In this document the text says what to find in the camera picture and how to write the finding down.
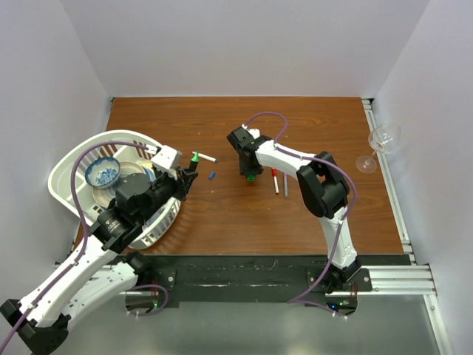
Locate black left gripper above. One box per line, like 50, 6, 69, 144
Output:
137, 164, 197, 223

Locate black green highlighter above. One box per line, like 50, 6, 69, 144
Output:
188, 152, 200, 172

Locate white blue-tipped marker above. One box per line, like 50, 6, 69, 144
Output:
199, 153, 218, 163

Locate white red-tipped marker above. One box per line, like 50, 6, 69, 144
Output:
273, 172, 280, 195

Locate purple marker pen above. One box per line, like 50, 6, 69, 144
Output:
283, 173, 289, 197

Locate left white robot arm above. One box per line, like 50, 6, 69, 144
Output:
1, 163, 198, 354

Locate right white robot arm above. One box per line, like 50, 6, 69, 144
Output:
227, 126, 361, 291

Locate blue white ceramic bowl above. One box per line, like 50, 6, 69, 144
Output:
84, 157, 121, 189

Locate stacked ceramic plates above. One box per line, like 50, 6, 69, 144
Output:
92, 162, 155, 208

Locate white plastic basket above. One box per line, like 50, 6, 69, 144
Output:
47, 129, 183, 251

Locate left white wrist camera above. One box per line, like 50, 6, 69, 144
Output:
151, 145, 182, 171

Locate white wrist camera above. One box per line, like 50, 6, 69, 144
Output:
151, 145, 182, 171
242, 124, 260, 138

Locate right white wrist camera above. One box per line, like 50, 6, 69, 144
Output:
242, 124, 260, 138

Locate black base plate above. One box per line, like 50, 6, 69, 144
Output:
136, 254, 409, 314

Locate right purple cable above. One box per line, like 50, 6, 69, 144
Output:
243, 112, 358, 308

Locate purple cable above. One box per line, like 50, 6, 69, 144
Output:
243, 112, 358, 308
0, 140, 163, 355

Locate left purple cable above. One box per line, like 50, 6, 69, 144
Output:
0, 140, 163, 355

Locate aluminium frame rail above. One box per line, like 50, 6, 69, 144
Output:
51, 263, 439, 297

